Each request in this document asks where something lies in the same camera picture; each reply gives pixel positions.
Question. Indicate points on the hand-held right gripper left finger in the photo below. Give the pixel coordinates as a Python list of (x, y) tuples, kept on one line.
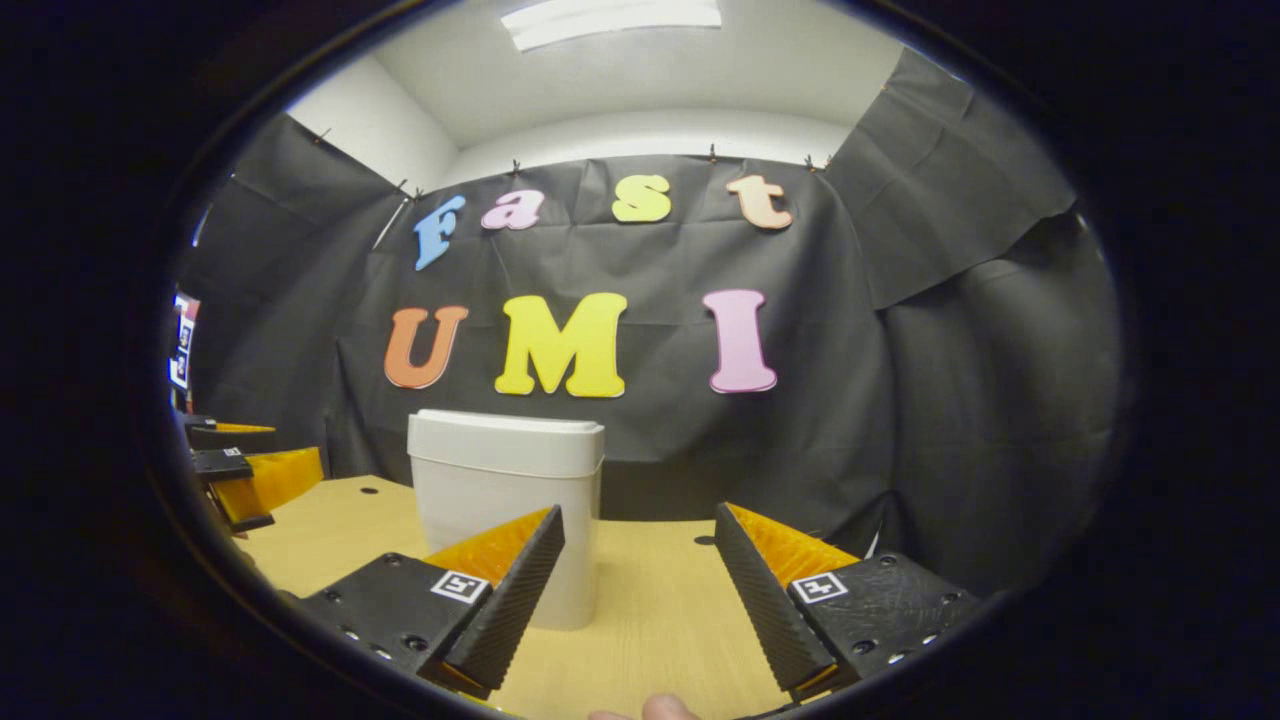
[(505, 610)]

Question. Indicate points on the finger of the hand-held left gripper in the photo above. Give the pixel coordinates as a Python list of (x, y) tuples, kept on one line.
[(270, 478), (225, 438)]

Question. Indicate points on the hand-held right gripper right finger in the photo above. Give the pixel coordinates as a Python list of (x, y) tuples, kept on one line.
[(770, 610)]

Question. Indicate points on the white desktop garbage bin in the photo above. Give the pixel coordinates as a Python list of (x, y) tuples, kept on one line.
[(500, 480)]

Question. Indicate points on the wooden desktop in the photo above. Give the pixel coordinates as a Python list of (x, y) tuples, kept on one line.
[(650, 620)]

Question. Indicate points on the computer monitor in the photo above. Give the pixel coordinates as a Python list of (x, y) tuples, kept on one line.
[(184, 340)]

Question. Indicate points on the black backdrop cloth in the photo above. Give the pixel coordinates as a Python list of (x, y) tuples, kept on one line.
[(900, 400)]

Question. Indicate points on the ceiling light panel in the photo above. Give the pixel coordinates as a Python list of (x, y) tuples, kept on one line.
[(610, 22)]

